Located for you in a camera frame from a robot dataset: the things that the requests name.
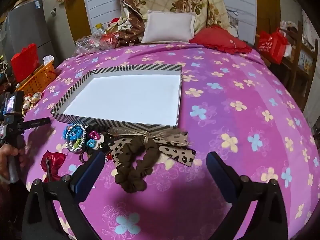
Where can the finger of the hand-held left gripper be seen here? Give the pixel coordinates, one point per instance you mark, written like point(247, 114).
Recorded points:
point(37, 123)

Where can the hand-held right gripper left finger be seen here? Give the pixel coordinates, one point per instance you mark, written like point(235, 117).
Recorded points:
point(87, 177)

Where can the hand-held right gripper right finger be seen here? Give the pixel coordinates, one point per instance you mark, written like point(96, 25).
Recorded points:
point(220, 177)

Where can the red bow hair clip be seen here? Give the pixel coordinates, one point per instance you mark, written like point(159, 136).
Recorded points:
point(57, 160)

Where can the black scrunchie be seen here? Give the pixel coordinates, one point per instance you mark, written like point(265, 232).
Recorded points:
point(100, 130)

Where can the brown scrunchie with leopard bow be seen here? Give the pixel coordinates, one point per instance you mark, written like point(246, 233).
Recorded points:
point(130, 152)

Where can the striped shallow cardboard box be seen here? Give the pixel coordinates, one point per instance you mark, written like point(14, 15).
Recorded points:
point(125, 97)

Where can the person's left hand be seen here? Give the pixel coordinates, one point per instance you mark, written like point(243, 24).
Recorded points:
point(3, 162)

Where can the orange plastic basket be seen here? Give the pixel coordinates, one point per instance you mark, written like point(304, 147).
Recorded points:
point(37, 80)

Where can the purple floral blanket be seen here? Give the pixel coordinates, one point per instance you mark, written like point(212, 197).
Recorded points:
point(237, 130)

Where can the red paper bag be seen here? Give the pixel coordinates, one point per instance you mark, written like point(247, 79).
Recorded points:
point(25, 62)

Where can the white tissue paper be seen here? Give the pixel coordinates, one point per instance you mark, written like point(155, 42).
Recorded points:
point(48, 60)

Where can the clear plastic bag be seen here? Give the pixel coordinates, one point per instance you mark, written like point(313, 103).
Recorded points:
point(86, 42)

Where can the grey refrigerator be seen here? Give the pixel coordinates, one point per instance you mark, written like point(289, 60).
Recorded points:
point(27, 25)

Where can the red gift package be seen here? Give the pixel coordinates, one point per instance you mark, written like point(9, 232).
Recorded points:
point(110, 40)

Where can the yellow bottle cap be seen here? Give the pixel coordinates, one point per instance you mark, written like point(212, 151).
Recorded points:
point(99, 26)

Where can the red and white doll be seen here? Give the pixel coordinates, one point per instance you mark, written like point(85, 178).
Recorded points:
point(117, 23)

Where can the white wood-framed headboard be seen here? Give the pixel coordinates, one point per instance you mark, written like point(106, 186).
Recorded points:
point(100, 5)

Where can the red ruffled cushion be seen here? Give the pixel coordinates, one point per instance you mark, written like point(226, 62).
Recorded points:
point(220, 40)

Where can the wooden shelf rack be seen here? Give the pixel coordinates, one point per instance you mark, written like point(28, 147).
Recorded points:
point(298, 62)

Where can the red shopping bag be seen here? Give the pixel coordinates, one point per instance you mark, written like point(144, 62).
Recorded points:
point(271, 45)

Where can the white pillow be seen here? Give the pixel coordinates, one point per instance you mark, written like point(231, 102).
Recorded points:
point(167, 26)

